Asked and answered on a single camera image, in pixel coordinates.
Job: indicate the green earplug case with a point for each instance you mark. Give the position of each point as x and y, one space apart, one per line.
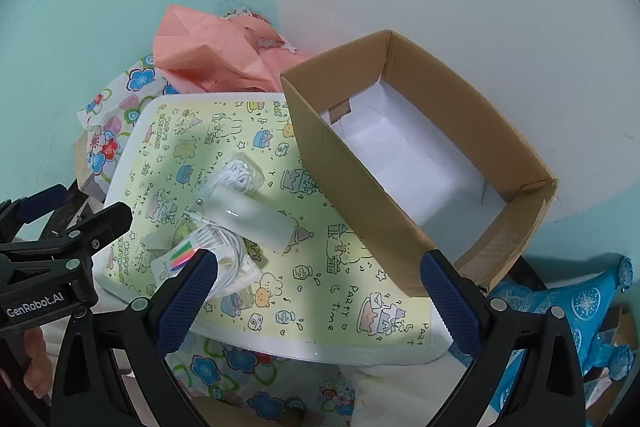
181 232

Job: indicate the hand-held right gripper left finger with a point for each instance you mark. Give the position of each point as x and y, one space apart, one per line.
190 297

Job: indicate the blue patterned package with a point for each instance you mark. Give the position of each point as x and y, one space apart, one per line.
585 302

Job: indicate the brown cardboard box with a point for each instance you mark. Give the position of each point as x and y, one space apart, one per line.
350 187

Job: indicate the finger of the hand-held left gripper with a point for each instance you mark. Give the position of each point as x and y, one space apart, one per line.
102 219
37 206

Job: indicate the cream white blanket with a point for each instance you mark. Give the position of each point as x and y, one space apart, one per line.
390 382

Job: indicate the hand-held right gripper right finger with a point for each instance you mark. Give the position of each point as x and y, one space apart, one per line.
450 302

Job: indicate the pink tissue paper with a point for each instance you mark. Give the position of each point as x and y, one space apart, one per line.
210 52

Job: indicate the person's left hand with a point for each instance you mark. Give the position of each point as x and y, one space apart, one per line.
36 357

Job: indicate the colourful sticky tab pack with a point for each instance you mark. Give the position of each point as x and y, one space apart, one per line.
175 260

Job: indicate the floral print cloth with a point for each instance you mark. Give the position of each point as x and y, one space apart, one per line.
107 137

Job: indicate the white cotton pads packet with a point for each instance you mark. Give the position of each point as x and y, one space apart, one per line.
245 218

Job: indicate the yellow cartoon print board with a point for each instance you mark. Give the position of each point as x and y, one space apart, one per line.
280 267

